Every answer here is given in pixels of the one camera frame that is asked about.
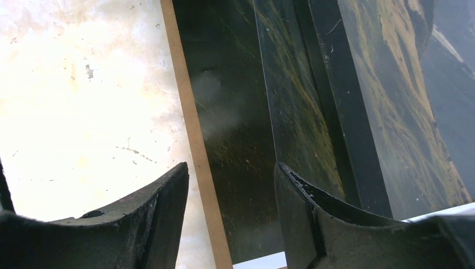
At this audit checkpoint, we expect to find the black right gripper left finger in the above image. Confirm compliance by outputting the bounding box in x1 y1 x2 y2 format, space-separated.
1 163 189 268

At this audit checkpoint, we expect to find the mountain landscape photo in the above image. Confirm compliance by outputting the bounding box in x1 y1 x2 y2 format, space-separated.
173 1 474 268

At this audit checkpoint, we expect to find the brown frame backing board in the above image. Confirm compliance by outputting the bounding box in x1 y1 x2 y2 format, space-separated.
160 1 233 268

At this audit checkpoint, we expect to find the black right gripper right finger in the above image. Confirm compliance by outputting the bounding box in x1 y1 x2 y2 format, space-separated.
274 162 474 268

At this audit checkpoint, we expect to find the black picture frame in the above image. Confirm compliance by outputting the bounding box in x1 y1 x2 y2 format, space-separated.
294 1 393 218

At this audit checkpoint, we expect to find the clear frame glass pane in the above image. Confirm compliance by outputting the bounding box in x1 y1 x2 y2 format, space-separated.
253 1 345 200

